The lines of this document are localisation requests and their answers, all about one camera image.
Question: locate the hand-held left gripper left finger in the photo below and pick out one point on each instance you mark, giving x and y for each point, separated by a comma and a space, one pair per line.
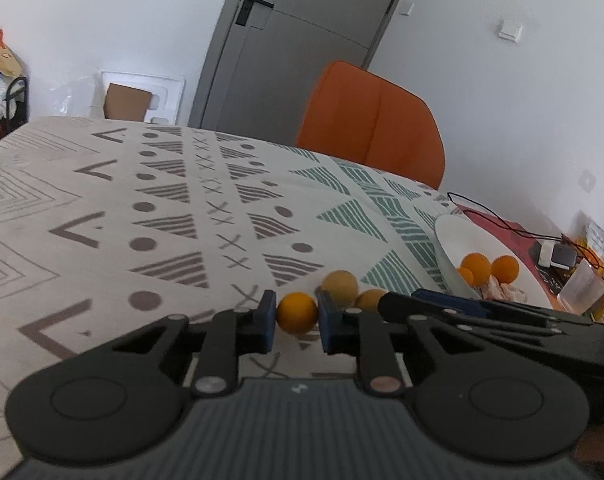
268, 322

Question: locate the white light switch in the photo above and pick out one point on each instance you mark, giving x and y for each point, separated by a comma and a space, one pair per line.
510, 30

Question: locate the round brown longan fruit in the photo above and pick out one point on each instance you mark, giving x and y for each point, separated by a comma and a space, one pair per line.
369, 300
339, 285

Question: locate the white printed package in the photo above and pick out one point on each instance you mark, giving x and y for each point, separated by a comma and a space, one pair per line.
602, 237

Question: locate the person's right hand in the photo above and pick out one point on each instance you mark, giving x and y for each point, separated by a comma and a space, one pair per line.
599, 442

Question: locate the orange chair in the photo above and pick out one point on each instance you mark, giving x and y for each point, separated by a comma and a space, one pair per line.
372, 120

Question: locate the brown cardboard piece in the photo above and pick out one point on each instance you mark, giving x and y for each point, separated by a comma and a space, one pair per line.
126, 102

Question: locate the geometric patterned tablecloth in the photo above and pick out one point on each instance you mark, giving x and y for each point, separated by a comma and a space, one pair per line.
131, 185

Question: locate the grey door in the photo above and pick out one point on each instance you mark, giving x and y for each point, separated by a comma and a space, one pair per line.
292, 60

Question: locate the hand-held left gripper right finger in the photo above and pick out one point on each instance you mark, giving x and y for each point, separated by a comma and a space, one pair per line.
326, 326

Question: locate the small white wall switch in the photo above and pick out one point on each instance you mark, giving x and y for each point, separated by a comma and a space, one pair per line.
407, 8

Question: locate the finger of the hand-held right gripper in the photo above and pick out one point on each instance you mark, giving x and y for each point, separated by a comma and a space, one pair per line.
397, 306
447, 297

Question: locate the white foam board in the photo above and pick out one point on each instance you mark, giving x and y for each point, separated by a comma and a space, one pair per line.
167, 95

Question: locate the white charger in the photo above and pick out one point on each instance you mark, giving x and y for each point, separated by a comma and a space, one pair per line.
547, 253

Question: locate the grey power adapter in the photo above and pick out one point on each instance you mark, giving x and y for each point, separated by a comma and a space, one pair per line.
565, 255

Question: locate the white ceramic bowl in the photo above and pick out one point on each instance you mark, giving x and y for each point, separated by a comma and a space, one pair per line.
462, 240

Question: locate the large orange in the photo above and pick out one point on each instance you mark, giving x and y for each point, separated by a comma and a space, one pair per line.
477, 266
505, 267

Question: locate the brown paper bag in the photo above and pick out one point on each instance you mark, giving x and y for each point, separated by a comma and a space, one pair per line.
1, 60

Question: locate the small orange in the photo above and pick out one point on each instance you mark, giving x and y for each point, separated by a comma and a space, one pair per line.
464, 276
297, 312

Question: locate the clear plastic cup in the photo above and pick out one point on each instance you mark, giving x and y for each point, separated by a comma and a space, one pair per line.
579, 287

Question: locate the black metal rack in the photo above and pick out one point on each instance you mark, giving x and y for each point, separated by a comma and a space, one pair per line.
22, 105

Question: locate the peeled orange segments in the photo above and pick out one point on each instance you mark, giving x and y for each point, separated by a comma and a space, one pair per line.
502, 291

